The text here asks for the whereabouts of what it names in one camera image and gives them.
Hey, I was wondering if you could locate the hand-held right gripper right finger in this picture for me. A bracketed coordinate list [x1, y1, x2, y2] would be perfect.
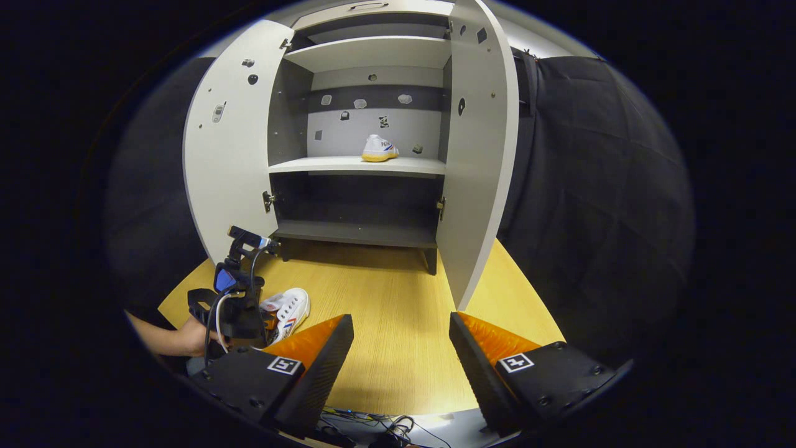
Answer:
[448, 310, 636, 437]

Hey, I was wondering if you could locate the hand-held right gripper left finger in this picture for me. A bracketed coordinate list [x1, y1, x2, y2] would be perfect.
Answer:
[188, 313, 355, 441]

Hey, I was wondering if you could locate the white canvas shoe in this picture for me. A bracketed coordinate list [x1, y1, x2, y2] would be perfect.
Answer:
[362, 134, 400, 163]
[260, 287, 311, 347]

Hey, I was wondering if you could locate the white shoe cabinet door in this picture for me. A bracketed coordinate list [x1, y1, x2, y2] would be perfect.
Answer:
[182, 19, 296, 266]
[435, 0, 520, 310]

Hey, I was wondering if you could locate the white shoe cabinet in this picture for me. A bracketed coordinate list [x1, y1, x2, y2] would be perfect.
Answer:
[182, 0, 520, 310]

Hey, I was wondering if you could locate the white cabinet shelf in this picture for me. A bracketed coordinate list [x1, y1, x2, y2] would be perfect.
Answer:
[269, 156, 447, 179]
[283, 35, 453, 73]

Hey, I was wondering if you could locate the black backdrop cloth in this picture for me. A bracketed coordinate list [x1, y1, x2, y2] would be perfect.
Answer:
[103, 47, 695, 374]

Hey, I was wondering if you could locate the white cable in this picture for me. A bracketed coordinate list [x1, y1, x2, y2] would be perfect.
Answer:
[214, 291, 244, 353]

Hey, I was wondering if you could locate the black cable bundle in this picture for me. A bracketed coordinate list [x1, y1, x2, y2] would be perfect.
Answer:
[317, 408, 455, 448]

